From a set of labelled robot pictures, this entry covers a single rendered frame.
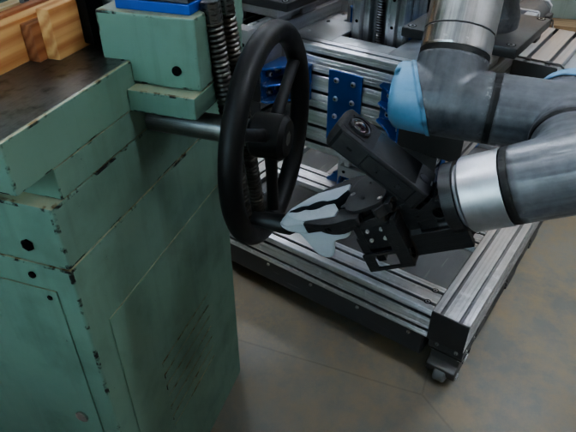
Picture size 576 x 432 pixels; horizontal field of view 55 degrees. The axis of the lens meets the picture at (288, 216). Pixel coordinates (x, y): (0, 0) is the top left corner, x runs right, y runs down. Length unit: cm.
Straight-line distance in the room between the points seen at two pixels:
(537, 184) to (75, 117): 48
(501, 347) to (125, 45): 124
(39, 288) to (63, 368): 16
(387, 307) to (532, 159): 92
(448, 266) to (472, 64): 93
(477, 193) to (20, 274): 55
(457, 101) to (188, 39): 32
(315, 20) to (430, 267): 69
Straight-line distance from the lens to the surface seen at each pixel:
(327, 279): 144
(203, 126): 74
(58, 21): 77
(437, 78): 60
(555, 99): 60
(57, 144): 65
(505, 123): 60
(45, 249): 71
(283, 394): 142
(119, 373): 88
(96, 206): 72
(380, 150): 55
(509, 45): 109
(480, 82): 60
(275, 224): 66
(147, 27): 72
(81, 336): 79
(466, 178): 53
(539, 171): 52
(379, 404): 142
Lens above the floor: 115
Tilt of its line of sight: 36 degrees down
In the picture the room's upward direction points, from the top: straight up
